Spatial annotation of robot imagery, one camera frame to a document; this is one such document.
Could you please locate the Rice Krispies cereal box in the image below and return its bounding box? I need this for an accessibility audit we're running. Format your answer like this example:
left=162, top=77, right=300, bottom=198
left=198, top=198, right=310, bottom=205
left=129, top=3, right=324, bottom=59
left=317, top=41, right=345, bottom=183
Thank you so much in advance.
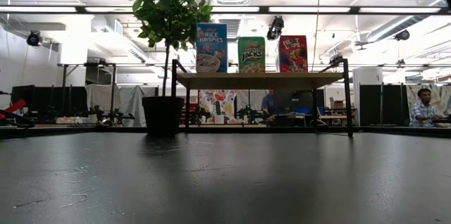
left=195, top=22, right=229, bottom=74

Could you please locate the Apple Jacks cereal box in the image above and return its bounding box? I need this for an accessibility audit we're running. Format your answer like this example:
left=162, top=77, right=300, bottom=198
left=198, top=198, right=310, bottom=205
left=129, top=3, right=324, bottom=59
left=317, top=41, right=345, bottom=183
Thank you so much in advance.
left=237, top=36, right=266, bottom=74

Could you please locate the Froot Loops cereal box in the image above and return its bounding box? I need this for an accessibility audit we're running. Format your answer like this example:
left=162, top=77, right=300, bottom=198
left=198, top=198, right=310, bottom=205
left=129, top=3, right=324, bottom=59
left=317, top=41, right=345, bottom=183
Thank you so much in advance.
left=277, top=35, right=309, bottom=73

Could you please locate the green leafy artificial tree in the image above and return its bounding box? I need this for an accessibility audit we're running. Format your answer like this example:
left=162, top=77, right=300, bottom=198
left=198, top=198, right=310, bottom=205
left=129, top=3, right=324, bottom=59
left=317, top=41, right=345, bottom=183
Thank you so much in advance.
left=129, top=0, right=214, bottom=97

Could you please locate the white pillar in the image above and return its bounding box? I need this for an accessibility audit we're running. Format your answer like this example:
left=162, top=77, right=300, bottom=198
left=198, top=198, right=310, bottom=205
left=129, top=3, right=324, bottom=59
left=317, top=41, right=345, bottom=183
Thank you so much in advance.
left=352, top=67, right=384, bottom=126

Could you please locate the white cloth drape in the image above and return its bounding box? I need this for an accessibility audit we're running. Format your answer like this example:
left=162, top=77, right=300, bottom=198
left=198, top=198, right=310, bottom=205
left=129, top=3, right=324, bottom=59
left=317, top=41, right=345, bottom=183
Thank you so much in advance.
left=84, top=83, right=158, bottom=128

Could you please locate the black partition panel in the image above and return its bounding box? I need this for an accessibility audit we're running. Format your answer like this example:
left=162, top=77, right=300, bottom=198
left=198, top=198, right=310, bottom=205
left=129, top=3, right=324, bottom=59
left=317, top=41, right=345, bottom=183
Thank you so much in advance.
left=359, top=83, right=408, bottom=126
left=10, top=85, right=88, bottom=118

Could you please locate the cardboard box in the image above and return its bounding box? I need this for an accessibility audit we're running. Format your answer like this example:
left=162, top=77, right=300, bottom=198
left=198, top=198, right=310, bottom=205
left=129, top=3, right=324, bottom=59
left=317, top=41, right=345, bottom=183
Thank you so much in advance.
left=329, top=97, right=346, bottom=111

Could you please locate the person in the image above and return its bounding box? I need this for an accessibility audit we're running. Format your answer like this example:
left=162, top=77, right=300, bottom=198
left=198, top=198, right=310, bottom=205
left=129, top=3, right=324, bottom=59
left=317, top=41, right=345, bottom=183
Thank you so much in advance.
left=261, top=89, right=279, bottom=116
left=408, top=88, right=442, bottom=128

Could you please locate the black plant pot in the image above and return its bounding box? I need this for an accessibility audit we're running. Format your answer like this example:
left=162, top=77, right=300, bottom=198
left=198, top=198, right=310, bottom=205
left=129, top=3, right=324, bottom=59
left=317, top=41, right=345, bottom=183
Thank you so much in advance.
left=141, top=95, right=185, bottom=137

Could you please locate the red object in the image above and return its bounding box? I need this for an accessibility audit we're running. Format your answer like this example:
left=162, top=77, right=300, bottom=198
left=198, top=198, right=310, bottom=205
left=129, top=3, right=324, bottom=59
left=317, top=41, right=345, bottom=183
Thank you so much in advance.
left=0, top=99, right=27, bottom=116

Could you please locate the round black camera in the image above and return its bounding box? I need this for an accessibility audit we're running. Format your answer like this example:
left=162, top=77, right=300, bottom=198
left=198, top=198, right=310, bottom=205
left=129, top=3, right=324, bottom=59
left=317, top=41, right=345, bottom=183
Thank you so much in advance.
left=394, top=29, right=412, bottom=42
left=26, top=30, right=44, bottom=47

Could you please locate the metal table frame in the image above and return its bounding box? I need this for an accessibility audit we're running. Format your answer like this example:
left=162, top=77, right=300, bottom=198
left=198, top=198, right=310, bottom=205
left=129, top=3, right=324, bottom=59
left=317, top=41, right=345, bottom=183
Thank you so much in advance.
left=58, top=62, right=118, bottom=126

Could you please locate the hanging black camera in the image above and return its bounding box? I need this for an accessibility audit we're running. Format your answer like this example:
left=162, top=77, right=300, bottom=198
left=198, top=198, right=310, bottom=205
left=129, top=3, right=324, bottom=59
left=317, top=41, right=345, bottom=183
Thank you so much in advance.
left=266, top=15, right=285, bottom=41

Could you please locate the wooden shelf with black frame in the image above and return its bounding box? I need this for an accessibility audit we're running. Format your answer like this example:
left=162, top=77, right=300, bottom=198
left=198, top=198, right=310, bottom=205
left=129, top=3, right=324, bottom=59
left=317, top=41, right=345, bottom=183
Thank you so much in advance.
left=170, top=57, right=354, bottom=137

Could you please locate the black cable loop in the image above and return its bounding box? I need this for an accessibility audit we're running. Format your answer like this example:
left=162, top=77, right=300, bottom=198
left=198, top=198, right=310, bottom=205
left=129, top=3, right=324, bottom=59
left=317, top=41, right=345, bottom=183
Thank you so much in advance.
left=0, top=108, right=35, bottom=129

